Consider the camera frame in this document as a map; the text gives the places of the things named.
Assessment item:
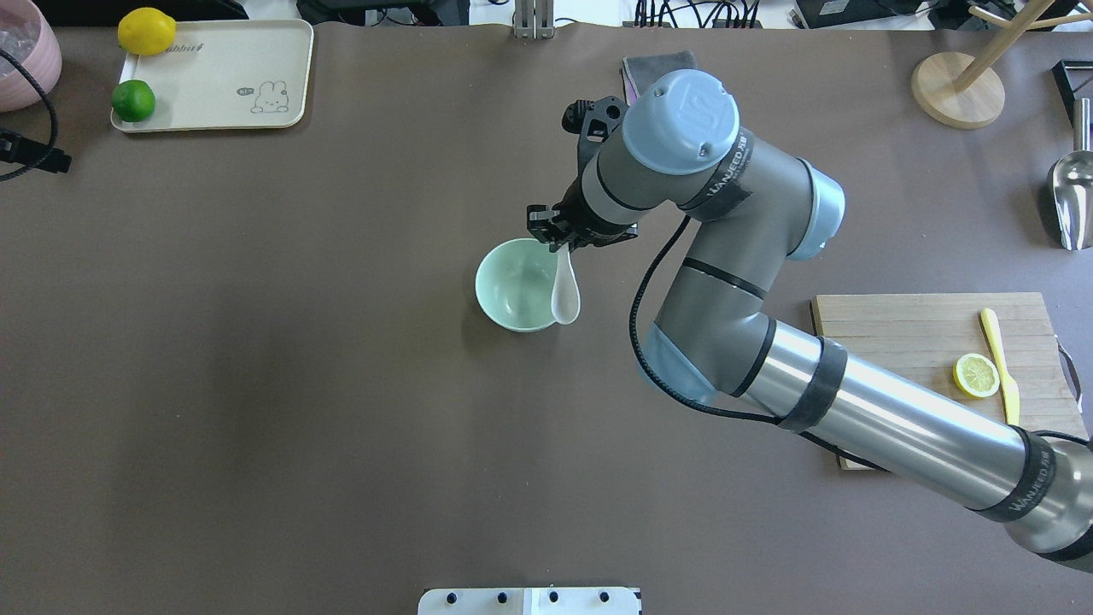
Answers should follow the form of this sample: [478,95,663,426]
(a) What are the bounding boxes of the grey folded cloth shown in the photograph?
[621,50,698,105]

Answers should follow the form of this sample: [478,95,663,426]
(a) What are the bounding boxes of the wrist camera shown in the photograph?
[561,95,628,173]

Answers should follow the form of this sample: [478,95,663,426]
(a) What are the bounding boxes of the steel scoop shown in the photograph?
[1050,97,1092,250]

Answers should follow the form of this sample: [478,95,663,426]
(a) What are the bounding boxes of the yellow lemon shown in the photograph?
[116,7,178,57]

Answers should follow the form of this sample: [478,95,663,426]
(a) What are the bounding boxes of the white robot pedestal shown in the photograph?
[418,586,643,614]

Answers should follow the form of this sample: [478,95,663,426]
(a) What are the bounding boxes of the wooden mug tree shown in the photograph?
[910,1,1092,130]

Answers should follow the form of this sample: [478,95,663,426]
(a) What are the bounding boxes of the mint green bowl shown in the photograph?
[475,238,557,332]

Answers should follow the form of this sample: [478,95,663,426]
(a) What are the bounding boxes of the pink bowl of ice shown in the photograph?
[1,1,61,113]

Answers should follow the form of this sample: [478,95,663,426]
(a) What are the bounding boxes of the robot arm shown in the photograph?
[527,69,1092,571]

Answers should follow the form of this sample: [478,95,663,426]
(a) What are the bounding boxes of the wooden cutting board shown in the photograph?
[811,292,1088,437]

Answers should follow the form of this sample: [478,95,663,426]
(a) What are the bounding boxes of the yellow plastic knife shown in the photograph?
[979,307,1021,425]

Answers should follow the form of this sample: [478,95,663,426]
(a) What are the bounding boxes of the white spoon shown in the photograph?
[550,244,581,326]

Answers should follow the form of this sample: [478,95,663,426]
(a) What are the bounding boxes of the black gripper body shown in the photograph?
[553,179,639,250]

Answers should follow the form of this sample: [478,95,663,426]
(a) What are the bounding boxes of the green lime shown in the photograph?
[111,80,156,122]

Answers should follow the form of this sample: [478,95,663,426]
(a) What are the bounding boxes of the aluminium frame post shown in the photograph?
[512,0,557,40]

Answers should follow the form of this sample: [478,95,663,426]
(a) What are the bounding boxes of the cream rabbit tray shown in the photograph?
[110,19,315,133]

